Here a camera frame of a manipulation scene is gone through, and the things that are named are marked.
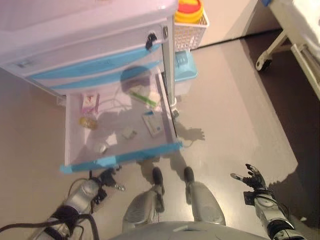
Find light blue lidded bin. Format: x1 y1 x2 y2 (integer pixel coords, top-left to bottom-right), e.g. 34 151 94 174
173 49 199 97

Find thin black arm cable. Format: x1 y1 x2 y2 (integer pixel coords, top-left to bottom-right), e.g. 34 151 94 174
88 186 108 215
264 192 292 221

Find clear bottle yellow capsules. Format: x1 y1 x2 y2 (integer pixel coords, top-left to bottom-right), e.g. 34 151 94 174
79 116 99 130

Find blue white medicine box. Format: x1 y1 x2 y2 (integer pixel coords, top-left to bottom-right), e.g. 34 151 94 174
142 111 165 137

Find blue fronted cart drawer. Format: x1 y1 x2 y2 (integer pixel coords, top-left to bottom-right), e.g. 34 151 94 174
59 67 184 175
24 46 164 77
48 59 165 91

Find white hospital bed frame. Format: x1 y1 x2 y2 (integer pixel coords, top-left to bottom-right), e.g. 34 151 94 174
254 0 320 96

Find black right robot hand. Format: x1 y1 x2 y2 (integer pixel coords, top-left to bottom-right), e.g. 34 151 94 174
230 163 266 193

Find cart label sticker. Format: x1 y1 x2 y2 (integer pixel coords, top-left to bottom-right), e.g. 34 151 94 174
14 59 36 69

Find white medical cart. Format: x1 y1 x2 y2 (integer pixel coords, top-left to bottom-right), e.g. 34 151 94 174
0 0 211 173

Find white perforated side basket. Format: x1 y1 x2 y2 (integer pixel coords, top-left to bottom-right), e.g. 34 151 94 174
174 11 211 50

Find thick black tether cable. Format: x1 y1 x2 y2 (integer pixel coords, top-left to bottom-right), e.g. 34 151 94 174
0 212 100 240

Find black cart key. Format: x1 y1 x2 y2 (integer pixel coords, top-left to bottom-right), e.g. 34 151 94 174
146 33 158 50

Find silver left robot leg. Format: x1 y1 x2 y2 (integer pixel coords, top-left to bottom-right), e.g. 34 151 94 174
122 186 166 226

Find black left robot foot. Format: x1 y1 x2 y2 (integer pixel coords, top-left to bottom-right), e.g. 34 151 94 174
151 166 164 187

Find silver robot leg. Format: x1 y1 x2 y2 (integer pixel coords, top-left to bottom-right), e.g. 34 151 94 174
122 186 166 226
185 181 227 227

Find yellow sharps container red lid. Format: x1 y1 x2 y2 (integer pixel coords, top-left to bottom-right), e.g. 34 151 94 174
174 0 204 23

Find white bed sheet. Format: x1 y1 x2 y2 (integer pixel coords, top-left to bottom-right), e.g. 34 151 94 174
292 0 320 43

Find bed caster wheel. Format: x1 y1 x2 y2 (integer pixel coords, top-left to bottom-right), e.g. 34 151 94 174
255 57 273 72

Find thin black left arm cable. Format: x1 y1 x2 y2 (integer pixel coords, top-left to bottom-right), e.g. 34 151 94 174
88 186 108 215

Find silver right robot leg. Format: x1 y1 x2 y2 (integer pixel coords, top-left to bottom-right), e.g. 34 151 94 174
185 181 227 227

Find pink white medicine box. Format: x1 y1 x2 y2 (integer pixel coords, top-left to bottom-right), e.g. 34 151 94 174
81 92 101 115

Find green white medicine box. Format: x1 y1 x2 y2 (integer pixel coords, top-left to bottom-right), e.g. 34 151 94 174
129 86 162 109

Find small white box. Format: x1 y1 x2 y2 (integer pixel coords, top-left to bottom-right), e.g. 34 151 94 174
121 127 138 139

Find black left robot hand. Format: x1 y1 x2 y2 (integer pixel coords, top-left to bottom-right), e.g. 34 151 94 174
99 167 127 193

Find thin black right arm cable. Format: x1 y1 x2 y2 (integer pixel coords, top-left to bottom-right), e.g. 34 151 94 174
264 192 292 221

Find grey robot torso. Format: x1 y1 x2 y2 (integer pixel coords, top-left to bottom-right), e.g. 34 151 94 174
109 221 266 240

